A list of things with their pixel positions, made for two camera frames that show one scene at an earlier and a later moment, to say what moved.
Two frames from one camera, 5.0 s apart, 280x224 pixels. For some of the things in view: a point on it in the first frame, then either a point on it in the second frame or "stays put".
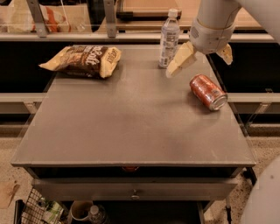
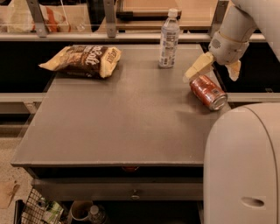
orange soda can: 206,93 stays put
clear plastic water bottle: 169,39 stays put
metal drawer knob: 135,196 stays put
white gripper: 212,38 to 228,52
